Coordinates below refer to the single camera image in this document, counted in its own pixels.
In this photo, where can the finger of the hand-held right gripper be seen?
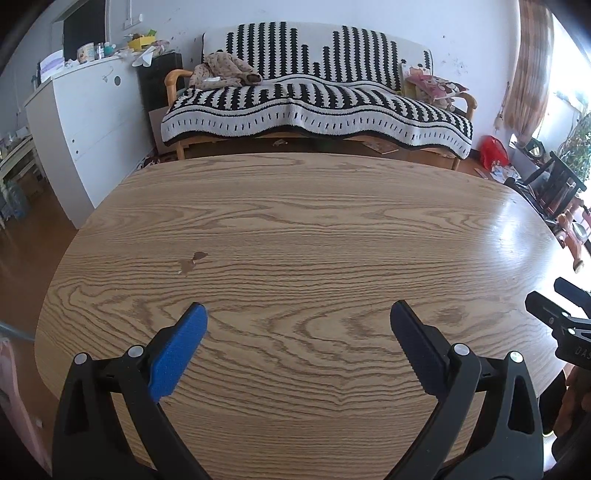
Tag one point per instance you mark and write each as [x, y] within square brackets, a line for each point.
[575, 291]
[549, 310]

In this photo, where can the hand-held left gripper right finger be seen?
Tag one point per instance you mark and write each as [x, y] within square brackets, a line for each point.
[415, 344]

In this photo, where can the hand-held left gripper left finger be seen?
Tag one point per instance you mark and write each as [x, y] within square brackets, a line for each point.
[178, 355]

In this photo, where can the red ride-on toy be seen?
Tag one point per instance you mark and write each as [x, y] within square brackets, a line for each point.
[577, 230]

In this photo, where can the black chair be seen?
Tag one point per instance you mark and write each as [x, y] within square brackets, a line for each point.
[554, 177]

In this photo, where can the green plant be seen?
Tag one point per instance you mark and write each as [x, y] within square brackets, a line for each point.
[579, 138]

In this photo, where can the red bag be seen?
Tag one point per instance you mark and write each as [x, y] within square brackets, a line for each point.
[494, 152]

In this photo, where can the hanging ornament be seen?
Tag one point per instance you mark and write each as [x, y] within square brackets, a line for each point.
[498, 117]

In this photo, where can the patterned curtain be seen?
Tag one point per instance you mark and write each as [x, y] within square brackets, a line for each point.
[528, 74]

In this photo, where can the cardboard sheet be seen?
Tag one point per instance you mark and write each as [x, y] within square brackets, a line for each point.
[159, 131]

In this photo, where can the white cabinet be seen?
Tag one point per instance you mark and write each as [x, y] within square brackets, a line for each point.
[92, 129]

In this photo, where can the pink printed cushion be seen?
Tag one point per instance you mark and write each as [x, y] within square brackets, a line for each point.
[436, 87]

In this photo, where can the white side table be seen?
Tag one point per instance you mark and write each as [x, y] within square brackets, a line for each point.
[18, 159]

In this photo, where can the black white striped sofa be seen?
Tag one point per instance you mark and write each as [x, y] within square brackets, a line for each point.
[323, 101]

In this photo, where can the black cabinet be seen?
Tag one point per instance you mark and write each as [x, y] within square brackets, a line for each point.
[159, 81]

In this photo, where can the wooden sofa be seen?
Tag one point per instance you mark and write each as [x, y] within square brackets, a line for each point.
[175, 78]

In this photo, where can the brown crumpled cloth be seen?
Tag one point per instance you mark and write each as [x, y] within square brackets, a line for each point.
[226, 71]

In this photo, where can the yellow box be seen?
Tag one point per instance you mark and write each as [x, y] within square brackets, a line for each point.
[141, 43]

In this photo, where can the white paper box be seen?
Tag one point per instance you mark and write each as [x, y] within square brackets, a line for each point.
[51, 67]

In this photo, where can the round tin can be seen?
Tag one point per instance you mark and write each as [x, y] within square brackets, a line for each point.
[85, 52]

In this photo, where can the black wall panel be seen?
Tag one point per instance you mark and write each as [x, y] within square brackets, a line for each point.
[83, 27]

